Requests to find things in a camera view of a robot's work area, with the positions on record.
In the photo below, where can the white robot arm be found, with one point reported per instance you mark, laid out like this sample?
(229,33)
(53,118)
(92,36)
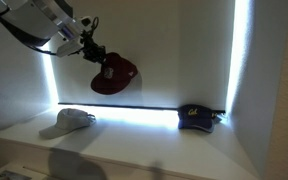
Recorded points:
(27,20)

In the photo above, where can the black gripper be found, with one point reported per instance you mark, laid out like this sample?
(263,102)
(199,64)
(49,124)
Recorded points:
(90,45)

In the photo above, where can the black wall trim strip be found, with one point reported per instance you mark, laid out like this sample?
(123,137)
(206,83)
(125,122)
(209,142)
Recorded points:
(134,107)

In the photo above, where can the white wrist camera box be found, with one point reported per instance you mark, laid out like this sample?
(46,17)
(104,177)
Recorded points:
(69,47)

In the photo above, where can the navy blue cap yellow lettering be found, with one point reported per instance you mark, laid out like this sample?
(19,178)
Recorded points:
(195,116)

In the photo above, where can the white baseball cap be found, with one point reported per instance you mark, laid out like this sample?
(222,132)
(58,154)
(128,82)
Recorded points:
(67,121)

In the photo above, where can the dark red baseball cap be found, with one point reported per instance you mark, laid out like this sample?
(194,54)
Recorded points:
(114,76)

